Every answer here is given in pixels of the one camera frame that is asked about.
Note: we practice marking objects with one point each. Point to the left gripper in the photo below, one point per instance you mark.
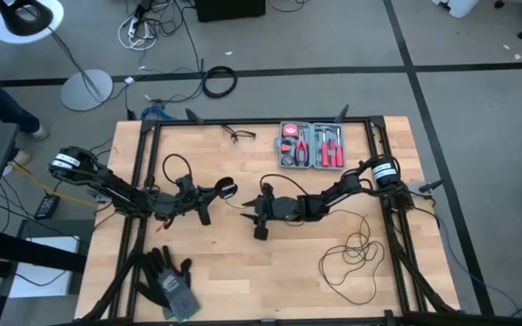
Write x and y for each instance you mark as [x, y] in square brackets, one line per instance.
[190, 194]

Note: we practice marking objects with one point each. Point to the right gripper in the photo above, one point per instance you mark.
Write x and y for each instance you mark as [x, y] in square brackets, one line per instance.
[272, 209]

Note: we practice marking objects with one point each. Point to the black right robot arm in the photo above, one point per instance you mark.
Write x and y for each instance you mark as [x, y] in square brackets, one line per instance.
[333, 197]

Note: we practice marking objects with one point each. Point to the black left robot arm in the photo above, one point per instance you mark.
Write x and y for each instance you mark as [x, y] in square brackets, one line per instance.
[116, 190]

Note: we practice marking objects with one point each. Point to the black safety glasses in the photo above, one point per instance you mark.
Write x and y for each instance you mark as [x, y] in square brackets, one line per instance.
[235, 136]

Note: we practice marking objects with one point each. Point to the black tape roll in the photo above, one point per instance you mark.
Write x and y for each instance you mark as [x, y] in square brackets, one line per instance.
[288, 160]

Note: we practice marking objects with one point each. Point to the red utility knife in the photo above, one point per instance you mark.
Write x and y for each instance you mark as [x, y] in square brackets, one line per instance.
[286, 147]

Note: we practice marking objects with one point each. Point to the red tape measure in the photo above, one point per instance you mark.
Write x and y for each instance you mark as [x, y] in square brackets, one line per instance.
[290, 130]

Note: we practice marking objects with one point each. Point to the grey plastic tool case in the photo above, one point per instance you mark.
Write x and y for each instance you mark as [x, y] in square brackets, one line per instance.
[311, 131]

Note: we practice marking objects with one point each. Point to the black grey work glove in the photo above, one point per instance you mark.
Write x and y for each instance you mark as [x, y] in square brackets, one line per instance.
[177, 294]
[150, 290]

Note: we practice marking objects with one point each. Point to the black power adapter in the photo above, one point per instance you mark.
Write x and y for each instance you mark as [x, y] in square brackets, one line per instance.
[47, 207]

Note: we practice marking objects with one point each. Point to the white power strip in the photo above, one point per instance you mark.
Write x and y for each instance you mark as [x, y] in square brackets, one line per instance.
[132, 28]

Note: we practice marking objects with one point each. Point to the black box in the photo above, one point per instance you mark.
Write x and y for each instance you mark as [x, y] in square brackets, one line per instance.
[229, 10]

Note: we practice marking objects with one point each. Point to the white flat box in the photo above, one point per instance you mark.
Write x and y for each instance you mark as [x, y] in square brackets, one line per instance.
[43, 283]

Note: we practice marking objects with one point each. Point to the white plastic object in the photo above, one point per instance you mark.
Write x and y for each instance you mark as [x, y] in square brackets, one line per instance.
[462, 6]

